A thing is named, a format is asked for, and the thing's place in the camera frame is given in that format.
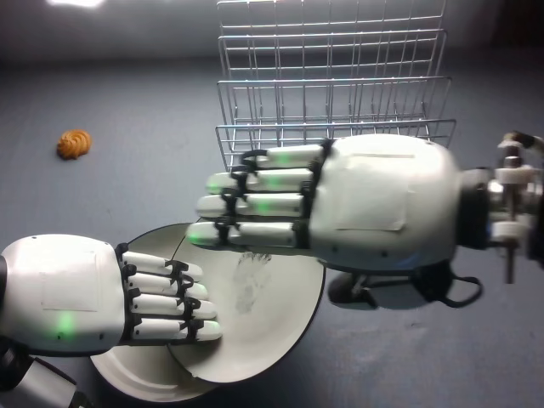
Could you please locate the white plate with black rim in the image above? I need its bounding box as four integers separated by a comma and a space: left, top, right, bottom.
125, 223, 326, 383
88, 339, 222, 403

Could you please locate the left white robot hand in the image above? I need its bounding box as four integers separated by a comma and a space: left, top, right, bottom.
0, 233, 222, 357

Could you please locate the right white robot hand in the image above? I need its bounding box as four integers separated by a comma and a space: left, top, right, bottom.
186, 134, 462, 309

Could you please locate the orange swirl cookie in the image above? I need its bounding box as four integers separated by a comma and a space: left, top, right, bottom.
56, 128, 93, 162

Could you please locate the silver wire rack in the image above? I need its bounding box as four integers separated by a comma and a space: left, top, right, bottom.
215, 0, 457, 169

